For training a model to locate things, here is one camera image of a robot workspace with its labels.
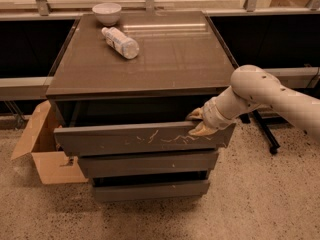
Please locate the clear plastic water bottle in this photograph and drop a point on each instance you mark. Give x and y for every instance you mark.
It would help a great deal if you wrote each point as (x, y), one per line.
(124, 45)

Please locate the black metal stand leg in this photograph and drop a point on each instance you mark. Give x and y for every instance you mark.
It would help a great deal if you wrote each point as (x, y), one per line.
(264, 123)

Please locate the grey middle drawer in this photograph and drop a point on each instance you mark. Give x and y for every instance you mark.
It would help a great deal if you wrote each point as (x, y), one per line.
(148, 163)

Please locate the open cardboard box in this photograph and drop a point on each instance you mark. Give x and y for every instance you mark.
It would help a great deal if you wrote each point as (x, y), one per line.
(37, 140)

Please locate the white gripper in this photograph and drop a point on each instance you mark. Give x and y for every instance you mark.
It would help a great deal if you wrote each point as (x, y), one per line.
(212, 116)

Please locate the grey bottom drawer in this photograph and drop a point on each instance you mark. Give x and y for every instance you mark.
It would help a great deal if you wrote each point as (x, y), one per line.
(151, 191)

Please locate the dark grey drawer cabinet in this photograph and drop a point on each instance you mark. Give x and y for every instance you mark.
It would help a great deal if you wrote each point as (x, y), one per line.
(181, 64)

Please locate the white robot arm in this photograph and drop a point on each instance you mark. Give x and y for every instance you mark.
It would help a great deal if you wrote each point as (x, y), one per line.
(249, 88)

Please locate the grey drawer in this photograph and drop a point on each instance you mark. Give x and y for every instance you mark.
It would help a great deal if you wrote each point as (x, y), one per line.
(148, 163)
(137, 138)
(151, 191)

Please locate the white ceramic bowl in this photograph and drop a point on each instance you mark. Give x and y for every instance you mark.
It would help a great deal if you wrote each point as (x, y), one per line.
(107, 13)

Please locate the grey top drawer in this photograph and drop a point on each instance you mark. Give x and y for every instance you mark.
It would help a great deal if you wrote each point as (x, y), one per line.
(137, 138)

